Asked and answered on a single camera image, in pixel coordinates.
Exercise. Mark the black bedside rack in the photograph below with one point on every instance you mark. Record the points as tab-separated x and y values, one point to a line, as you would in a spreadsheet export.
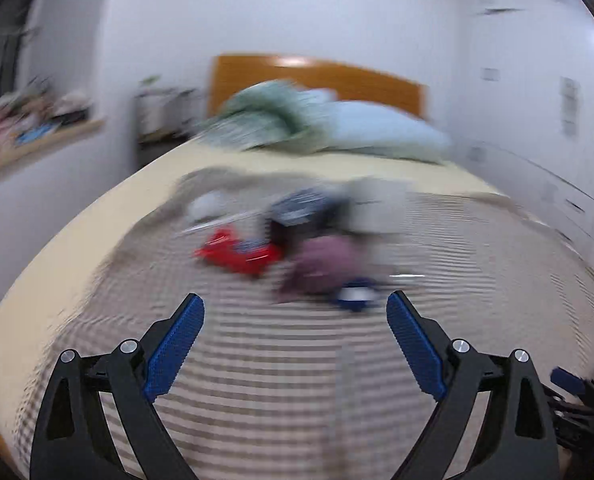
157	147

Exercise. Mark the red snack packet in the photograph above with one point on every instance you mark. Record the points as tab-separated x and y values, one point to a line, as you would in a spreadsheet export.
232	255

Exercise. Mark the cluttered wooden shelf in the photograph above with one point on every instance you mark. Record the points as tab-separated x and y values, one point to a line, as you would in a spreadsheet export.
27	120

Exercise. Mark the light blue pillow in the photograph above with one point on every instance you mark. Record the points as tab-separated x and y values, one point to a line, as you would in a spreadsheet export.
392	135

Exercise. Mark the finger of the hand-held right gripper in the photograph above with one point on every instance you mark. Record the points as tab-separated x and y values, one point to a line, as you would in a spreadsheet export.
568	381

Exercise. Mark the crumpled white tissues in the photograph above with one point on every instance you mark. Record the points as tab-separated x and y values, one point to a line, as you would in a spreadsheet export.
207	207

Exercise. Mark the dark window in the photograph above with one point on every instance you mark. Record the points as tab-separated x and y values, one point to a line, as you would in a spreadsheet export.
7	10

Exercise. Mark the dark purple box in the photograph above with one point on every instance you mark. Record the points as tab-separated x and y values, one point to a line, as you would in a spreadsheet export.
302	207

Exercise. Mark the small blue wrapper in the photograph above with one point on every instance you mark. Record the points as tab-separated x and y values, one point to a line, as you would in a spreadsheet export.
354	300

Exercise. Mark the white wardrobe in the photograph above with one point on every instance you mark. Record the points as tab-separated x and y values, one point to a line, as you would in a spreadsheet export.
527	110

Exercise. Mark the thin white straw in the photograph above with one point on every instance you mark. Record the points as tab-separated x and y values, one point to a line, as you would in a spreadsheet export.
222	220

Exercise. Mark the wooden bed frame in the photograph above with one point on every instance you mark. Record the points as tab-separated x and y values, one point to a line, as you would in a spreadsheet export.
357	82

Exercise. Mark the brown checkered cloth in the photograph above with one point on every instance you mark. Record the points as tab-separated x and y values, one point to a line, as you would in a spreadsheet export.
287	370

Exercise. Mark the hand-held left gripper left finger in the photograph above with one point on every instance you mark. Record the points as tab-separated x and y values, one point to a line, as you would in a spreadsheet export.
174	350

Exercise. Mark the mauve crumpled bag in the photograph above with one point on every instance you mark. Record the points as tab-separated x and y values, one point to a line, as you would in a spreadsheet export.
322	265

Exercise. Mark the wooden window sill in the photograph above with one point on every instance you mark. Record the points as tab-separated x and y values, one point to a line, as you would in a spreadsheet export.
52	140

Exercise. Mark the green floral quilt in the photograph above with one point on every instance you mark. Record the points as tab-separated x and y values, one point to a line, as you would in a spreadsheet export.
272	115

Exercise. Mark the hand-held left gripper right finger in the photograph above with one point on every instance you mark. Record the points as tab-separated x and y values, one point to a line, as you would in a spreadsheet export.
414	347

